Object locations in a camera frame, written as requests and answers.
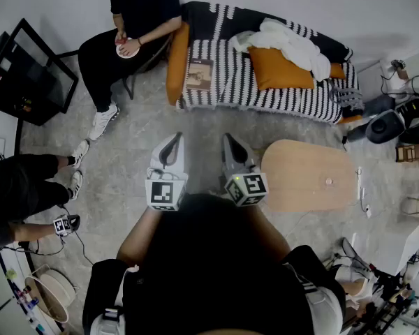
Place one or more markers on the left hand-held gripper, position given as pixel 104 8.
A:
pixel 164 192

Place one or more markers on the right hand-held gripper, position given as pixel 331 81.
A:
pixel 251 185

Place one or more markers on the brown magazine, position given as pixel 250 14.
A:
pixel 199 77

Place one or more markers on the person's right forearm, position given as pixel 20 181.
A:
pixel 269 232

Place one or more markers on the person's left forearm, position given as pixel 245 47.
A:
pixel 139 232

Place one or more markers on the wooden coffee table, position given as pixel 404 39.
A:
pixel 300 173

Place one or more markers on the black white striped sofa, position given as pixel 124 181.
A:
pixel 237 82

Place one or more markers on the black white sneaker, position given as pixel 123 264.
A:
pixel 77 185
pixel 80 152

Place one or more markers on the small clear lid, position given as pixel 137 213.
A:
pixel 330 181

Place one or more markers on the orange cushion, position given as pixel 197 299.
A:
pixel 279 70

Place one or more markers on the black chair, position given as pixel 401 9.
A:
pixel 160 52

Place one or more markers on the person's black shirt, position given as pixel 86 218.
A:
pixel 213 264

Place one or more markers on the white round disc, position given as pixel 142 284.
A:
pixel 125 57

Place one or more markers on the small red object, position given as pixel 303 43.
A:
pixel 120 42

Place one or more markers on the grey knit cloth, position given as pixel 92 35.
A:
pixel 349 98

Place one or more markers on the white cloth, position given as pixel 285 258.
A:
pixel 293 44

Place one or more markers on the white power strip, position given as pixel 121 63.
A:
pixel 368 211

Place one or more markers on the dark round speaker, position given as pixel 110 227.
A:
pixel 384 127

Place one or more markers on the black glass cabinet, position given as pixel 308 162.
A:
pixel 35 82

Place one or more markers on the wooden crate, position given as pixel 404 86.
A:
pixel 410 153

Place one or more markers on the white cabinet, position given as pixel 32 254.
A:
pixel 391 246

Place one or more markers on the round beige basket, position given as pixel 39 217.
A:
pixel 52 291

